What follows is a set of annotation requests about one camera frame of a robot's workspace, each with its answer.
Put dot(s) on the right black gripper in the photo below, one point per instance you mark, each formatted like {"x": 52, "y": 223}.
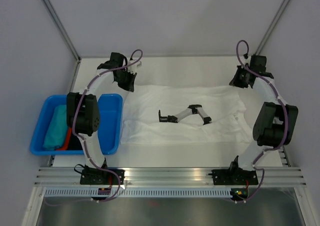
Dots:
{"x": 235, "y": 81}

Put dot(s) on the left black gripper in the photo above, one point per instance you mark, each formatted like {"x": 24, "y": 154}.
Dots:
{"x": 130, "y": 86}

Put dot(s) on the white printed t shirt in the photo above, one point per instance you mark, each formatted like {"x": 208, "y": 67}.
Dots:
{"x": 141, "y": 125}

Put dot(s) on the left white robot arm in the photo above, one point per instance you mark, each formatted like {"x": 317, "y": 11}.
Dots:
{"x": 82, "y": 108}

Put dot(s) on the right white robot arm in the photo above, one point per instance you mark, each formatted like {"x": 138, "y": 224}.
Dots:
{"x": 276, "y": 120}

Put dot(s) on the black rolled t shirt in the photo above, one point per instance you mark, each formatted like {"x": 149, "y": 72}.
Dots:
{"x": 74, "y": 144}

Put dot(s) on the teal rolled t shirt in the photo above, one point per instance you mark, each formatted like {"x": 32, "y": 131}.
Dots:
{"x": 57, "y": 130}

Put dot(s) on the red rolled t shirt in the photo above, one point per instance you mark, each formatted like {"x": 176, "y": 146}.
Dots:
{"x": 65, "y": 145}

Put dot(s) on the blue plastic bin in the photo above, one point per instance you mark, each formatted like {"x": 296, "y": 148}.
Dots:
{"x": 109, "y": 131}

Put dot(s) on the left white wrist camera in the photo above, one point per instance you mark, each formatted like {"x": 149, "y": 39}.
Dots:
{"x": 134, "y": 66}

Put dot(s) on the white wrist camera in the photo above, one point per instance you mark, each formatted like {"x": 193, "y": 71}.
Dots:
{"x": 134, "y": 66}
{"x": 246, "y": 59}

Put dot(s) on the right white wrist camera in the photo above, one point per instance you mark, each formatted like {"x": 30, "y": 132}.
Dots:
{"x": 246, "y": 59}

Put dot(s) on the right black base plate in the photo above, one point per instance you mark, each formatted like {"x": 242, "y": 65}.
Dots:
{"x": 239, "y": 177}

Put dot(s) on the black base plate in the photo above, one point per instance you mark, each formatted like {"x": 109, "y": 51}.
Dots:
{"x": 94, "y": 176}
{"x": 239, "y": 177}

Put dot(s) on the right aluminium frame post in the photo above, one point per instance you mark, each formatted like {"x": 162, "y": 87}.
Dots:
{"x": 275, "y": 20}

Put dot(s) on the aluminium frame post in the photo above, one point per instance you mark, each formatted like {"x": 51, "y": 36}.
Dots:
{"x": 275, "y": 20}
{"x": 60, "y": 27}

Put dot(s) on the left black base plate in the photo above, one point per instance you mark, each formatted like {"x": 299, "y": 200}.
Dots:
{"x": 94, "y": 176}

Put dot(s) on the left aluminium frame post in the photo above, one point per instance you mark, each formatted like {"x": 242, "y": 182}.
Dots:
{"x": 60, "y": 27}

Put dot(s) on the aluminium mounting rail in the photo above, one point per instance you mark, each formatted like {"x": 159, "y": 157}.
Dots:
{"x": 173, "y": 177}

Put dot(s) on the white slotted cable duct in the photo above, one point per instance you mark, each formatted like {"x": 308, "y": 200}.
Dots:
{"x": 139, "y": 192}

